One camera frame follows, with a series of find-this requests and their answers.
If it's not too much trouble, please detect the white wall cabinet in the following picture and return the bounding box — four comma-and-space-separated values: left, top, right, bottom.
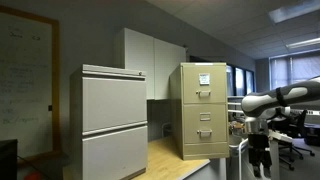
113, 27, 187, 101

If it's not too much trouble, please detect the wood-framed whiteboard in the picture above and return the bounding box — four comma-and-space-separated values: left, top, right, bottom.
0, 4, 62, 166

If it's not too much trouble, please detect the narrow ceiling light strip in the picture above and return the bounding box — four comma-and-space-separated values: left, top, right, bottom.
285, 37, 320, 50

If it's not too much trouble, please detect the window with blinds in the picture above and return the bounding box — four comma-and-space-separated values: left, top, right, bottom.
269, 52, 320, 99

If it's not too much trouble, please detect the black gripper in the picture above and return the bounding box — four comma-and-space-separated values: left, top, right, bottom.
248, 133, 272, 178

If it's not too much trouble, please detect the beige cabinet drawer with label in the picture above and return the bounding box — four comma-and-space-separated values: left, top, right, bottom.
181, 63, 228, 104

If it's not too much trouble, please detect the grey two-drawer lateral cabinet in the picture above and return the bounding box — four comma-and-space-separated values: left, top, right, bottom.
69, 63, 149, 180

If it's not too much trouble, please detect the white cart with wood top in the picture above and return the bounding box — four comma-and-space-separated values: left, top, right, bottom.
267, 129, 294, 180

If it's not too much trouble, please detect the large ceiling light panel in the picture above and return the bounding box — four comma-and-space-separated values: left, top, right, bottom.
268, 0, 320, 25

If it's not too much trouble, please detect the white metal tube frame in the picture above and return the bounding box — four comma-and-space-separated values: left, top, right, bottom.
237, 137, 250, 180

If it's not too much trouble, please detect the black office chair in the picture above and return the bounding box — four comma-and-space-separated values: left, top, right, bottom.
278, 109, 316, 172

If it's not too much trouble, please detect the black box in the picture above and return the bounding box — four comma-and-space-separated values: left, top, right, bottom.
0, 139, 19, 180

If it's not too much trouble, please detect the beige metal file cabinet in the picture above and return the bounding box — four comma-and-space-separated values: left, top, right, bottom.
168, 61, 230, 161

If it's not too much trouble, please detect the dark three-pane window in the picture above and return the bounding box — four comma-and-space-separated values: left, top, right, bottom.
226, 64, 256, 98

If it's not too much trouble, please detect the small red object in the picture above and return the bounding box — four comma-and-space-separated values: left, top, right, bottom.
24, 171, 43, 180

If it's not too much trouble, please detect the white paper label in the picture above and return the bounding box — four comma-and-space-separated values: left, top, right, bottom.
198, 72, 211, 86

